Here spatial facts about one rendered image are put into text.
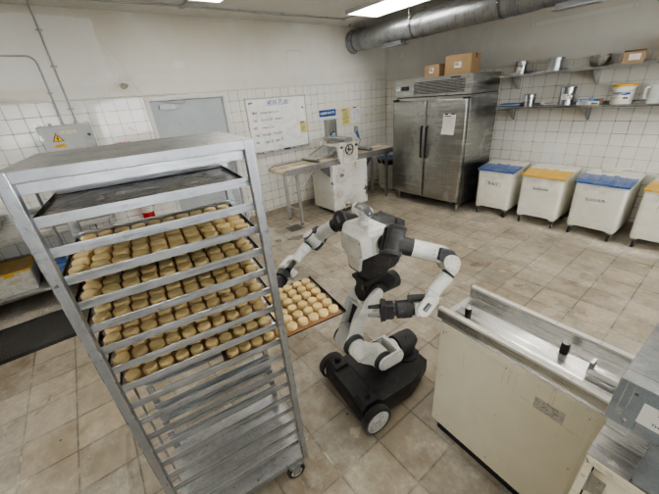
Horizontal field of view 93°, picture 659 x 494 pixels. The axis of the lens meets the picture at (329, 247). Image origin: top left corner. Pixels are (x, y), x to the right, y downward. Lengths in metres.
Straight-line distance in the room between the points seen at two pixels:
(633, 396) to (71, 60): 5.29
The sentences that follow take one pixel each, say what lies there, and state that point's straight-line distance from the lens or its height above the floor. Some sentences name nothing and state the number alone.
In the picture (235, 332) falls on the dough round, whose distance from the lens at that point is 1.41.
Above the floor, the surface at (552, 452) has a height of 0.51.
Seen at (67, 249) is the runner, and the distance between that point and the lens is 1.14.
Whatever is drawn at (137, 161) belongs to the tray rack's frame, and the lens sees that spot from 1.04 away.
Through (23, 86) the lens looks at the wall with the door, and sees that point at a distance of 5.07.
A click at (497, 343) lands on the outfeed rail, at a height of 0.88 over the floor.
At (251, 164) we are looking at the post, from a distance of 1.09.
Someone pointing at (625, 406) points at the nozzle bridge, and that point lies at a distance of 1.26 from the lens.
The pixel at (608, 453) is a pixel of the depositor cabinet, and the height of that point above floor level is 0.84.
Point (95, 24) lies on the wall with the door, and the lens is 5.17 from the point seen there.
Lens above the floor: 1.93
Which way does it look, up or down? 26 degrees down
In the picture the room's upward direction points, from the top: 5 degrees counter-clockwise
